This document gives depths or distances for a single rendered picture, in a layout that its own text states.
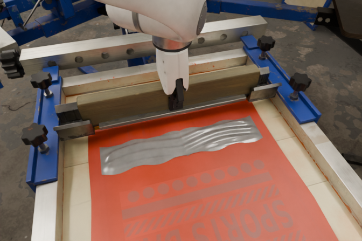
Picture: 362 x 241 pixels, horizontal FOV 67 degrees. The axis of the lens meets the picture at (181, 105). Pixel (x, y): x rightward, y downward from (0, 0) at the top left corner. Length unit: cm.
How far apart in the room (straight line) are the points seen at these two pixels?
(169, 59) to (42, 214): 34
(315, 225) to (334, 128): 160
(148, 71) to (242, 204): 41
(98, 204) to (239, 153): 30
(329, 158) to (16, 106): 210
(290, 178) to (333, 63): 218
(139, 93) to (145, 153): 13
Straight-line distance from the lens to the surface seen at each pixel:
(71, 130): 61
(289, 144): 66
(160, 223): 53
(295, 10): 126
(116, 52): 77
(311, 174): 63
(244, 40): 84
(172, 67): 50
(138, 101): 59
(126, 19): 40
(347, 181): 61
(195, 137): 62
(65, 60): 78
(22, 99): 238
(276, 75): 74
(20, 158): 200
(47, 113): 68
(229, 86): 64
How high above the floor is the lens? 145
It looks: 46 degrees down
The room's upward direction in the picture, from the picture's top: straight up
